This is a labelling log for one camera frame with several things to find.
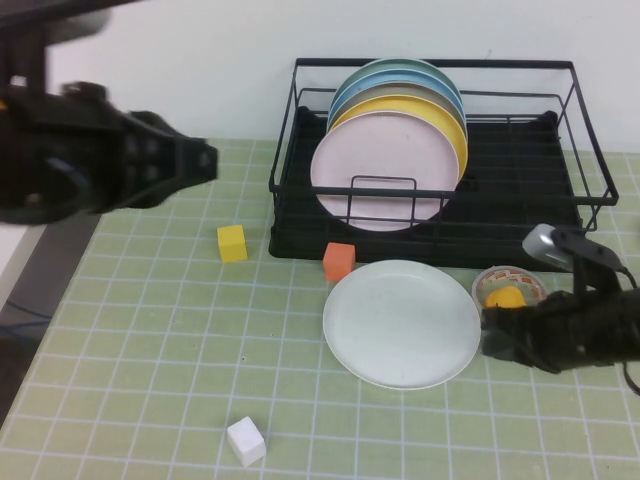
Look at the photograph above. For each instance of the clear tape roll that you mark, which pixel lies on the clear tape roll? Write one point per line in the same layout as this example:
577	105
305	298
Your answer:
500	274

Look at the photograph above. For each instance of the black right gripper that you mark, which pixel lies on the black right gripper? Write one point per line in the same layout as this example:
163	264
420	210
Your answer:
590	325

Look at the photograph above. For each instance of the blue plate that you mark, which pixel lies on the blue plate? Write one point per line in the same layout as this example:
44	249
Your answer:
390	79

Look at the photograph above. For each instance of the yellow cube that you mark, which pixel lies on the yellow cube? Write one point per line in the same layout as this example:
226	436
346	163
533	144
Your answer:
231	245

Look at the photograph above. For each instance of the orange cube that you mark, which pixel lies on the orange cube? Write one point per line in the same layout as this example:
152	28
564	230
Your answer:
338	262

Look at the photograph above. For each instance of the yellow plate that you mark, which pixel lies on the yellow plate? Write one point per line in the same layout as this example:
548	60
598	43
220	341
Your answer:
400	105

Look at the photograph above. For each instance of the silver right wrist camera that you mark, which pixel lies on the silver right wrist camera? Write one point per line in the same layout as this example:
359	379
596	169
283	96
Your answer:
545	247

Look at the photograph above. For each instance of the white plate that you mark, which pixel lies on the white plate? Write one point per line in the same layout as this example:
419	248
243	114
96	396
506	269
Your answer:
400	325

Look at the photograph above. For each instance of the white cube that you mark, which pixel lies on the white cube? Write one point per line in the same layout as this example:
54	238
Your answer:
245	441

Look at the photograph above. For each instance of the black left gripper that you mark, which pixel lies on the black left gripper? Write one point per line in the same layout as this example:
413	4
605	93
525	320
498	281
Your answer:
60	150

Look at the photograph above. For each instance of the green checked tablecloth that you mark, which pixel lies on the green checked tablecloth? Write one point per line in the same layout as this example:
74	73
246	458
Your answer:
150	325

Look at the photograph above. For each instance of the yellow rubber duck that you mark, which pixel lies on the yellow rubber duck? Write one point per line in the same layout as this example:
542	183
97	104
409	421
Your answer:
505	297

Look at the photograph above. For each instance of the pink plate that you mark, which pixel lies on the pink plate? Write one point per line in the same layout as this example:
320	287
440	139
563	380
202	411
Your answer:
385	155

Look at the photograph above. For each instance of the green plate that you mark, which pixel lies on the green plate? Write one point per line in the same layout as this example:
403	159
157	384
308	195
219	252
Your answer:
400	65

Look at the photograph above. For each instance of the grey plate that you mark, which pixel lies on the grey plate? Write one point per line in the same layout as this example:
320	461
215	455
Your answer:
365	96

